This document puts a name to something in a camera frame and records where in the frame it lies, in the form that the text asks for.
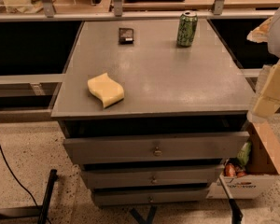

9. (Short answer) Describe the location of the middle grey drawer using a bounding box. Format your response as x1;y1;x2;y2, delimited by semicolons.
82;164;223;189

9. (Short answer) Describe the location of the yellow wavy sponge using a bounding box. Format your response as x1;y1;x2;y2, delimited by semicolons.
87;73;124;108

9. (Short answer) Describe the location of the black metal floor stand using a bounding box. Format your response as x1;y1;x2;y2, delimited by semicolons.
0;168;59;224

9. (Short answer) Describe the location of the grey drawer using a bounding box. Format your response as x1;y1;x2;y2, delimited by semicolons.
63;132;249;164
82;164;223;189
91;188;209;206

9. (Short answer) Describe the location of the top grey drawer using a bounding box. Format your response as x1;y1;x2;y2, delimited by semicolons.
63;132;249;164

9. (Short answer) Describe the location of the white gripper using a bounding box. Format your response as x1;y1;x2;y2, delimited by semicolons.
246;8;280;119

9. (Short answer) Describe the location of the bottom grey drawer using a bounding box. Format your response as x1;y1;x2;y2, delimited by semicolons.
91;188;209;206

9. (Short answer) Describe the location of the black stand leg right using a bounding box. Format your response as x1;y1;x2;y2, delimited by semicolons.
219;175;244;224

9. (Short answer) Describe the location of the red snack packet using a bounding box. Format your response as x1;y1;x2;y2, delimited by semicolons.
224;163;246;177

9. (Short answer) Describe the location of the grey drawer cabinet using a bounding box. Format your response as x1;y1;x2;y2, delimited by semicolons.
52;20;253;194

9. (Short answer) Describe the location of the green soda can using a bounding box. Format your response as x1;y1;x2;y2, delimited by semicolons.
176;10;198;48

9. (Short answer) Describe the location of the small black packet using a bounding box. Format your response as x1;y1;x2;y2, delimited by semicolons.
119;28;133;44

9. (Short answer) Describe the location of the cardboard box with snacks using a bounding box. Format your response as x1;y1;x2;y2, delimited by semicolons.
206;119;280;200

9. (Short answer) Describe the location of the black floor cable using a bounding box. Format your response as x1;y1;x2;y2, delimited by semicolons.
0;120;53;224

